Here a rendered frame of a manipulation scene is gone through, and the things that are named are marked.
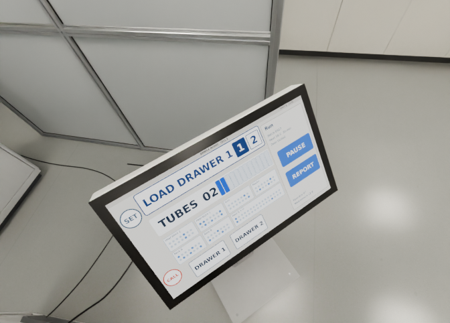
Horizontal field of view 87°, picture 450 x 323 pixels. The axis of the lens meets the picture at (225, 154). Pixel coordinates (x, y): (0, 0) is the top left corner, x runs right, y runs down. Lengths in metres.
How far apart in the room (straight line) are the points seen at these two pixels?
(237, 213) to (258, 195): 0.07
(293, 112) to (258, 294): 1.18
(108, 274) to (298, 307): 1.16
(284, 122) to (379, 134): 1.70
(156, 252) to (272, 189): 0.30
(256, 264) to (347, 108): 1.49
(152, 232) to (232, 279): 1.07
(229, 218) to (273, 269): 1.03
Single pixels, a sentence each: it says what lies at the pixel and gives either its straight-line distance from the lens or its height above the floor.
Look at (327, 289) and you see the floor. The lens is 1.65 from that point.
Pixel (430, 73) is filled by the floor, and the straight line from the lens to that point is 2.96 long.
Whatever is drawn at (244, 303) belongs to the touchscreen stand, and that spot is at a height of 0.03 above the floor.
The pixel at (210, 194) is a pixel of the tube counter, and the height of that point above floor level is 1.11.
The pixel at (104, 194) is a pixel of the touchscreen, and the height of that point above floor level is 1.20.
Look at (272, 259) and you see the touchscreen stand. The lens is 1.57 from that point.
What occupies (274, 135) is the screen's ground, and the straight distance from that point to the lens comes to 0.56.
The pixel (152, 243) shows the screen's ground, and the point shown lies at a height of 1.09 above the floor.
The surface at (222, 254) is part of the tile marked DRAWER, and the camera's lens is 0.60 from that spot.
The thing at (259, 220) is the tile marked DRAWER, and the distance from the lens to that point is 0.60.
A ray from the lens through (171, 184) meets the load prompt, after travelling 0.49.
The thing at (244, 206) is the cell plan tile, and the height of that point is 1.06.
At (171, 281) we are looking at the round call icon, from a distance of 0.60.
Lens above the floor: 1.59
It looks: 57 degrees down
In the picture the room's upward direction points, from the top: 9 degrees counter-clockwise
